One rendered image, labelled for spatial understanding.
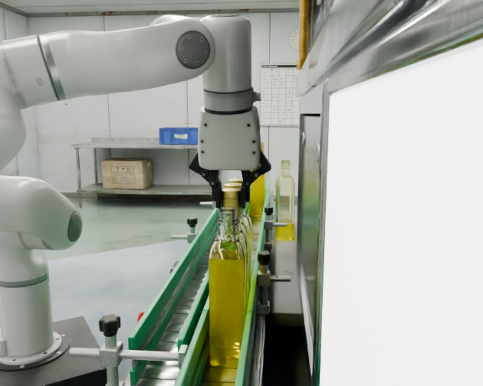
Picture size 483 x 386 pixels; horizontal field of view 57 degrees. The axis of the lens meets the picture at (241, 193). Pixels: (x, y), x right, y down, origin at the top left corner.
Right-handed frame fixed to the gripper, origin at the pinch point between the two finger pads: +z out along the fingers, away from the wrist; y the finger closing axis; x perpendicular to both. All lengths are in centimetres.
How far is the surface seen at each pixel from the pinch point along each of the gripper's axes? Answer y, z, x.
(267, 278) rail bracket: -6.0, 21.6, -6.1
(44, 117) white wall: 352, 141, -559
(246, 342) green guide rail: -4.0, 14.2, 19.8
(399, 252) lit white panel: -13, -24, 55
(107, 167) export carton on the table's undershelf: 232, 191, -483
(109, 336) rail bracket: 14.8, 11.1, 23.0
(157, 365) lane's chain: 11.3, 24.1, 15.6
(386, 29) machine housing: -14, -30, 41
